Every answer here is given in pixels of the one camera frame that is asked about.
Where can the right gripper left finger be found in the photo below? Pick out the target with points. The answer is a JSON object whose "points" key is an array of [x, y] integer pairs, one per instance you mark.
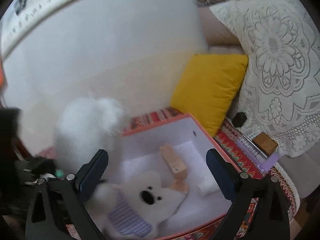
{"points": [[58, 203]]}

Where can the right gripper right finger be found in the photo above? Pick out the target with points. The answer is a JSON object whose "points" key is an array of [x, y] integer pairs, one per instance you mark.
{"points": [[270, 220]]}

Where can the white ribbed cup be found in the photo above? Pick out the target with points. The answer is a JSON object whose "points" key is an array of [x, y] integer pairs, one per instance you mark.
{"points": [[207, 186]]}

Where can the small wooden box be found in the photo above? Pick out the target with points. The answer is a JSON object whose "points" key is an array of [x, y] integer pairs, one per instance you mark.
{"points": [[174, 162]]}

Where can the white plush purple gingham bib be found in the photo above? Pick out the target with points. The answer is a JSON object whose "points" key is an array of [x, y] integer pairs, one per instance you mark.
{"points": [[134, 209]]}

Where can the white dog plush red bib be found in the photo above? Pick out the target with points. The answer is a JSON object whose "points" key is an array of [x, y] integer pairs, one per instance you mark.
{"points": [[86, 126]]}

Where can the brown leather wallet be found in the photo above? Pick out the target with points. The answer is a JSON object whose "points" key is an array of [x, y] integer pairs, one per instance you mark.
{"points": [[265, 143]]}

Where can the salmon pink storage box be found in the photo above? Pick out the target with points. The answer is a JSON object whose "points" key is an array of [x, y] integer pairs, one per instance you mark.
{"points": [[157, 183]]}

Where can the white lace pillow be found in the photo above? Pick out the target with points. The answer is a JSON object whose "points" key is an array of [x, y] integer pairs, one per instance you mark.
{"points": [[280, 91]]}

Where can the yellow cushion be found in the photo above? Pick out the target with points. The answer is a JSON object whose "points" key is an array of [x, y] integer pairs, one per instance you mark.
{"points": [[207, 87]]}

